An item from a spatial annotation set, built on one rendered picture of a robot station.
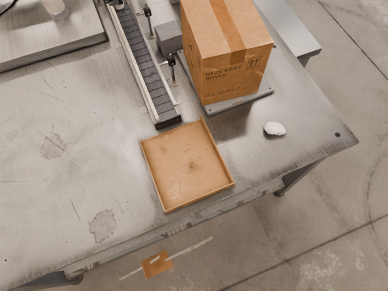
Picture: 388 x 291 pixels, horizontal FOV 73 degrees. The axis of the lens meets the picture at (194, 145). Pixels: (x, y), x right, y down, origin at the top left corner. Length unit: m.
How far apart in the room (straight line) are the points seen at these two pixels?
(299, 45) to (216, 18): 0.53
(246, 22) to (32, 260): 1.05
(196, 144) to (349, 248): 1.29
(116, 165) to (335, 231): 1.44
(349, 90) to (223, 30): 1.68
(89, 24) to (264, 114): 0.90
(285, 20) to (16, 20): 1.29
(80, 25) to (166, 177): 0.84
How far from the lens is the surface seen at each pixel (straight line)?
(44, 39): 1.46
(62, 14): 1.51
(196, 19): 0.99
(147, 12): 1.29
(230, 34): 0.94
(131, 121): 1.10
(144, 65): 1.19
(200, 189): 0.95
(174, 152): 1.00
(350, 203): 2.05
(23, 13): 1.64
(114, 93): 1.20
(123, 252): 1.59
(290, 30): 1.45
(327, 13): 3.03
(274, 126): 1.06
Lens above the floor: 1.75
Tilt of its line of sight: 65 degrees down
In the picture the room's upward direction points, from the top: 2 degrees counter-clockwise
